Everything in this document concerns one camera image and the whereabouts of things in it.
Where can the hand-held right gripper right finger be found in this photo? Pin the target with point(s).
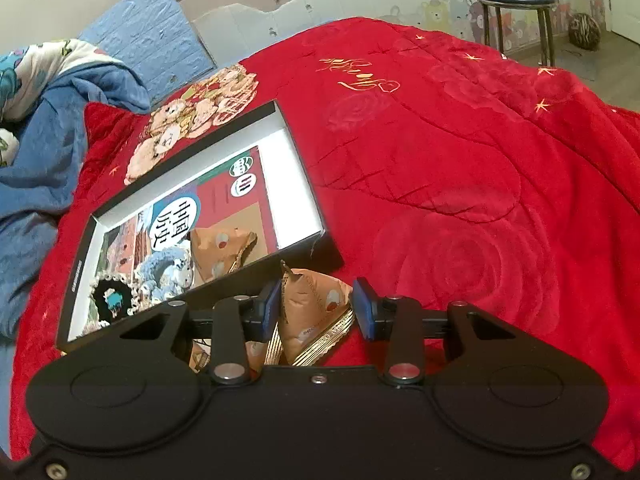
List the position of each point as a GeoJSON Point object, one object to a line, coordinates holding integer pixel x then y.
{"type": "Point", "coordinates": [365, 310]}

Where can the blue quilt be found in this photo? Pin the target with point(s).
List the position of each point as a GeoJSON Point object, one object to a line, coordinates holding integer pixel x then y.
{"type": "Point", "coordinates": [45, 160]}

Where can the black cardboard box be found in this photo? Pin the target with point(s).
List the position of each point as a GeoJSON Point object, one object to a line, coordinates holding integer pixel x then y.
{"type": "Point", "coordinates": [310, 195]}

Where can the red bear printed blanket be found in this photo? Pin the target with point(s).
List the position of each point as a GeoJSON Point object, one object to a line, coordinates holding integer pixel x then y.
{"type": "Point", "coordinates": [450, 160]}

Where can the black crochet scrunchie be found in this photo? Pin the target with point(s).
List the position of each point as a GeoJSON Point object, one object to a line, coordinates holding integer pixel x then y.
{"type": "Point", "coordinates": [112, 297]}

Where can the blue brick foam wall panel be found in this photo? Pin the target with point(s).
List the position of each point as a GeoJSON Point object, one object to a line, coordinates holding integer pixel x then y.
{"type": "Point", "coordinates": [145, 35]}

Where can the striped ball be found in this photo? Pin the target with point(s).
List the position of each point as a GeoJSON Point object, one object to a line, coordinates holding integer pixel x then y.
{"type": "Point", "coordinates": [585, 31]}

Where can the blue crochet scrunchie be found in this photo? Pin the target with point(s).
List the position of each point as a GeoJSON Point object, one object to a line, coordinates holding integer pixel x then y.
{"type": "Point", "coordinates": [167, 270]}

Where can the white cartoon printed cloth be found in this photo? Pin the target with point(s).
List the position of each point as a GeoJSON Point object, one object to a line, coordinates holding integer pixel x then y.
{"type": "Point", "coordinates": [45, 70]}

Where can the printed picture book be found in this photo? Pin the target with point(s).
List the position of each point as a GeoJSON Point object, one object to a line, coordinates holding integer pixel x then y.
{"type": "Point", "coordinates": [220, 200]}

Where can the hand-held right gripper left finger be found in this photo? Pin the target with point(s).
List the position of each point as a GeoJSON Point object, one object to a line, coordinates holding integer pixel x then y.
{"type": "Point", "coordinates": [273, 305]}

